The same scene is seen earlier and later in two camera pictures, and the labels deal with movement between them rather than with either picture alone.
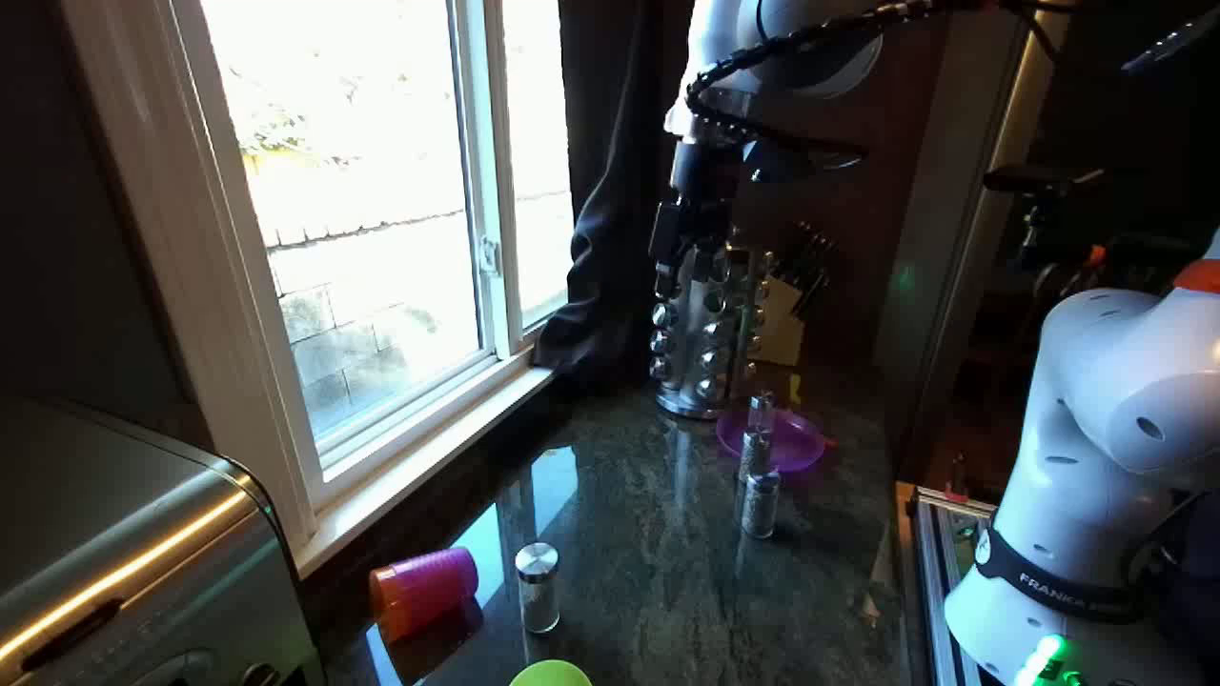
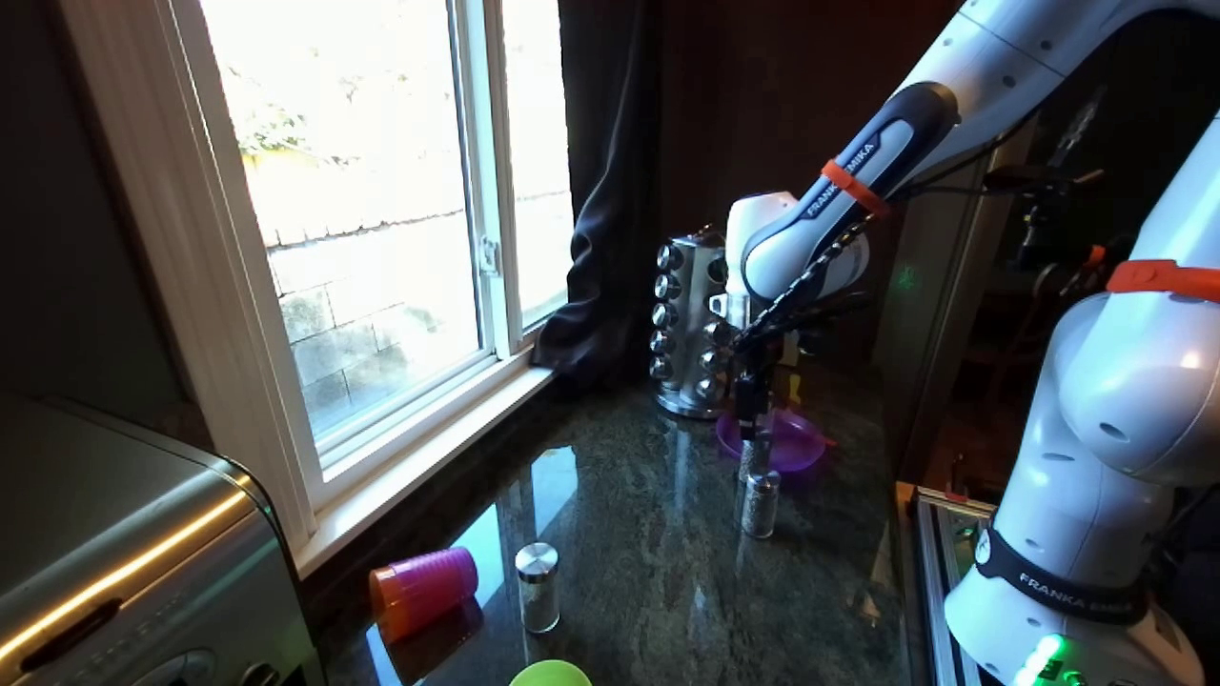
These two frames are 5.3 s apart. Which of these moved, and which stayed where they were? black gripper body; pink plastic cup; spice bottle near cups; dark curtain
Moved: black gripper body
Stayed: spice bottle near cups; dark curtain; pink plastic cup
